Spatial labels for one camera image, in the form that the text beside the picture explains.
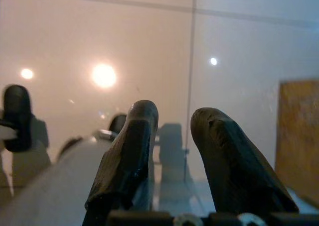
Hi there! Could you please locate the brown wooden panel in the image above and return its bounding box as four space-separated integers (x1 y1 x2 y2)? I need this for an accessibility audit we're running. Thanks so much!
275 79 319 210

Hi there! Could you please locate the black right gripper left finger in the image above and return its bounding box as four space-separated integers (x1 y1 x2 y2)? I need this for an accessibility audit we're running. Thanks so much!
84 100 159 212

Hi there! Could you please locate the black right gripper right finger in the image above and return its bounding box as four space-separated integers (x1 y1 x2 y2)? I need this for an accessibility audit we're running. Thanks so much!
190 107 300 215

